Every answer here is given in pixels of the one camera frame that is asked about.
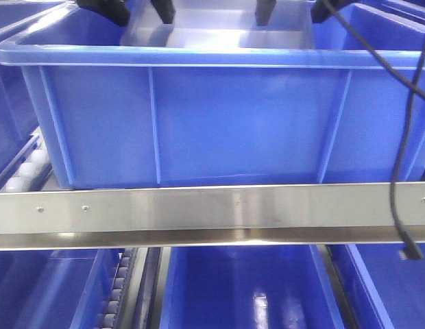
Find blue bin below left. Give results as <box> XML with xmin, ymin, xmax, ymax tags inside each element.
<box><xmin>0</xmin><ymin>249</ymin><xmax>120</xmax><ymax>328</ymax></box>

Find silver metal tray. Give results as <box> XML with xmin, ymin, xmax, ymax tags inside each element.
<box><xmin>120</xmin><ymin>1</ymin><xmax>315</xmax><ymax>50</ymax></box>

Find white roller track lower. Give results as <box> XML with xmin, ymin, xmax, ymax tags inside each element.
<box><xmin>0</xmin><ymin>134</ymin><xmax>52</xmax><ymax>193</ymax></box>

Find blue bin below right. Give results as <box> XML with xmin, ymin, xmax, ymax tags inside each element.
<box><xmin>330</xmin><ymin>243</ymin><xmax>425</xmax><ymax>328</ymax></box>

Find large blue plastic box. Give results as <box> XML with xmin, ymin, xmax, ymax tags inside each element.
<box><xmin>0</xmin><ymin>4</ymin><xmax>408</xmax><ymax>189</ymax></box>

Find image-left gripper finger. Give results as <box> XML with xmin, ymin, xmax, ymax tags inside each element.
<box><xmin>151</xmin><ymin>0</ymin><xmax>175</xmax><ymax>24</ymax></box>
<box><xmin>76</xmin><ymin>0</ymin><xmax>130</xmax><ymax>27</ymax></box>

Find steel shelf rail lower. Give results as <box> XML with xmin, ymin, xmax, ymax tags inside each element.
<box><xmin>0</xmin><ymin>181</ymin><xmax>425</xmax><ymax>252</ymax></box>

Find blue bin below centre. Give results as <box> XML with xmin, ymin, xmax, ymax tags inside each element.
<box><xmin>160</xmin><ymin>245</ymin><xmax>344</xmax><ymax>328</ymax></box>

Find image-right gripper finger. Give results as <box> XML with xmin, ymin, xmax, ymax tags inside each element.
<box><xmin>311</xmin><ymin>0</ymin><xmax>356</xmax><ymax>23</ymax></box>
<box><xmin>255</xmin><ymin>0</ymin><xmax>277</xmax><ymax>26</ymax></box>

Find blue bin below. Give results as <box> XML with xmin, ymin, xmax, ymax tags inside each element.
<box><xmin>0</xmin><ymin>249</ymin><xmax>120</xmax><ymax>328</ymax></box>
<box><xmin>160</xmin><ymin>245</ymin><xmax>344</xmax><ymax>328</ymax></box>
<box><xmin>330</xmin><ymin>243</ymin><xmax>425</xmax><ymax>328</ymax></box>

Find black cable image-right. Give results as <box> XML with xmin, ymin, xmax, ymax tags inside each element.
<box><xmin>325</xmin><ymin>2</ymin><xmax>425</xmax><ymax>260</ymax></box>

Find blue bin left neighbour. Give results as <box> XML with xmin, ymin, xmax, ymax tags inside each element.
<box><xmin>0</xmin><ymin>1</ymin><xmax>70</xmax><ymax>173</ymax></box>

